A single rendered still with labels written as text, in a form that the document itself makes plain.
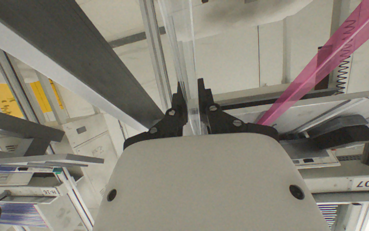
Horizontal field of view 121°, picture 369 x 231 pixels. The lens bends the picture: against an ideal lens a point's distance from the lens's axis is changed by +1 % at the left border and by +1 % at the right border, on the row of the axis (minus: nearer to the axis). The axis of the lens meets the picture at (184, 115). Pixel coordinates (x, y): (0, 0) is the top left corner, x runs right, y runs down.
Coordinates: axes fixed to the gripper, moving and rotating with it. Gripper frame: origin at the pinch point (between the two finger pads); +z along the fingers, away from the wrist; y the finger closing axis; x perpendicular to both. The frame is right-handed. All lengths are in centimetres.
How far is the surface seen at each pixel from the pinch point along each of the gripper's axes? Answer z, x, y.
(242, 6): 58, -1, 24
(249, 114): 2.4, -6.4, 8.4
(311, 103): 2.5, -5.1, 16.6
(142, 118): 1.4, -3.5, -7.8
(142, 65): 170, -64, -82
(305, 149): 1.8, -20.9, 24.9
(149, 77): 158, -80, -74
